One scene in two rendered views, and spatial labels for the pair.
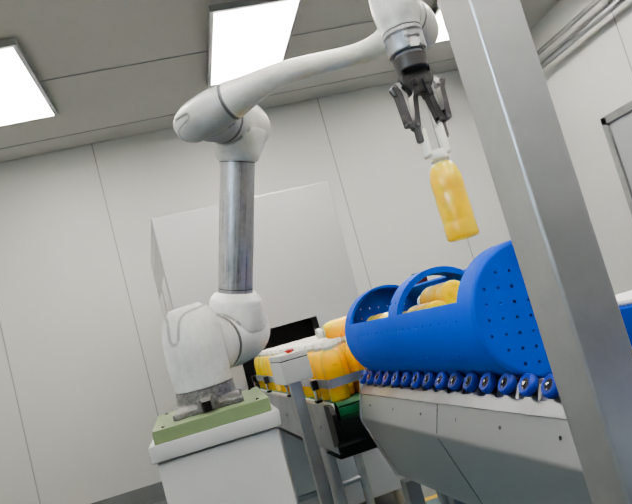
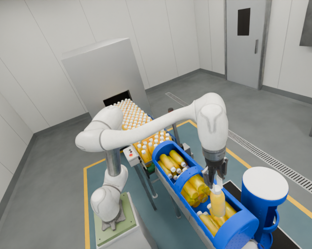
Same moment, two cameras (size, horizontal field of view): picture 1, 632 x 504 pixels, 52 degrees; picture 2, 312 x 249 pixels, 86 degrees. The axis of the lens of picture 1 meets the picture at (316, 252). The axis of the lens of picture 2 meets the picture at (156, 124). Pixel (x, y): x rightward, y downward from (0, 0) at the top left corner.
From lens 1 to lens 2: 1.41 m
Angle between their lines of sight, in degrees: 38
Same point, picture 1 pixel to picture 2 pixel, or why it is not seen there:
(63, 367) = (40, 84)
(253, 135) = not seen: hidden behind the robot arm
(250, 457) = (131, 236)
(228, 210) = (109, 155)
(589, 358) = not seen: outside the picture
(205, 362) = (110, 215)
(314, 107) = not seen: outside the picture
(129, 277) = (54, 51)
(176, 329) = (97, 209)
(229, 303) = (114, 181)
